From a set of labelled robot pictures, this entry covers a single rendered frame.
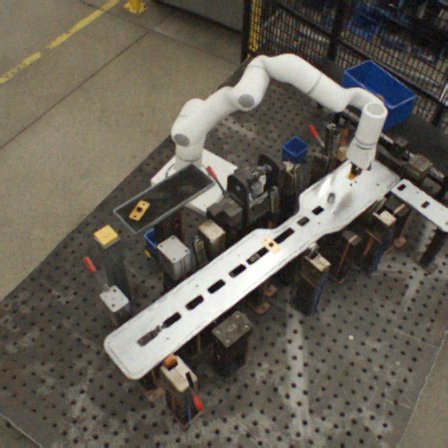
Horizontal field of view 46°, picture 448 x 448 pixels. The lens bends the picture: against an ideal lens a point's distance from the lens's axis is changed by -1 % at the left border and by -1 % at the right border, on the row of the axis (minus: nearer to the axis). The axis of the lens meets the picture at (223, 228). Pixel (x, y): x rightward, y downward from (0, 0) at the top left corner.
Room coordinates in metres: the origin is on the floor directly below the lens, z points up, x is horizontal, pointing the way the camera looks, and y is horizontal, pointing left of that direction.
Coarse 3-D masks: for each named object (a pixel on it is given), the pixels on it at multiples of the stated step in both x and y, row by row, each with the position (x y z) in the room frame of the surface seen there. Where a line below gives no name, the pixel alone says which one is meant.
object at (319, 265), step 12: (312, 264) 1.06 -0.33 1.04; (324, 264) 1.05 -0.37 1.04; (312, 276) 1.05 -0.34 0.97; (324, 276) 1.05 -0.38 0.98; (300, 288) 1.08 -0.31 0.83; (312, 288) 1.04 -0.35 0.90; (300, 300) 1.06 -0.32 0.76; (312, 300) 1.04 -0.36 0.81; (300, 312) 1.04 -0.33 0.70; (312, 312) 1.03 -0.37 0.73
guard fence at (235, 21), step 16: (160, 0) 4.24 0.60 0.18; (176, 0) 4.16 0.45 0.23; (192, 0) 4.08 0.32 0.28; (208, 0) 3.99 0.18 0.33; (224, 0) 3.92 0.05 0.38; (240, 0) 3.84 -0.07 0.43; (256, 0) 3.73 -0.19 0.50; (192, 16) 4.05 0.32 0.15; (208, 16) 4.01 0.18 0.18; (224, 16) 3.91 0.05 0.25; (240, 16) 3.83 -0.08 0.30; (256, 16) 3.73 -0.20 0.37; (240, 32) 3.81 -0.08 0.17
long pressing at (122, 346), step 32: (320, 192) 1.43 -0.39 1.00; (352, 192) 1.44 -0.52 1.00; (384, 192) 1.45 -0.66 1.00; (288, 224) 1.26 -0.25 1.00; (320, 224) 1.27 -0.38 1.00; (224, 256) 1.10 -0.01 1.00; (288, 256) 1.11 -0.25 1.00; (192, 288) 0.96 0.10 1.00; (224, 288) 0.97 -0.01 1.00; (256, 288) 0.98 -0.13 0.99; (160, 320) 0.83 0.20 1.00; (192, 320) 0.84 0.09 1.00; (128, 352) 0.71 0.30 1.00; (160, 352) 0.72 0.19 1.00
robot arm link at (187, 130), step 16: (240, 80) 1.59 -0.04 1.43; (256, 80) 1.56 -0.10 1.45; (224, 96) 1.59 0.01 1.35; (240, 96) 1.51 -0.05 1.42; (256, 96) 1.51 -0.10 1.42; (192, 112) 1.64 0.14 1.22; (208, 112) 1.61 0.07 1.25; (224, 112) 1.60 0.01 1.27; (176, 128) 1.61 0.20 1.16; (192, 128) 1.60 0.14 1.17; (208, 128) 1.61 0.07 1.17; (192, 144) 1.59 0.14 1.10
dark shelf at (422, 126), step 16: (320, 64) 2.25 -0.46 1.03; (336, 64) 2.25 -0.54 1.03; (336, 80) 2.13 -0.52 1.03; (352, 112) 1.90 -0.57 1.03; (400, 128) 1.80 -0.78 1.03; (416, 128) 1.81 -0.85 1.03; (432, 128) 1.81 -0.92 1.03; (416, 144) 1.70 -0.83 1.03; (432, 144) 1.71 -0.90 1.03; (432, 160) 1.61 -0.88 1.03
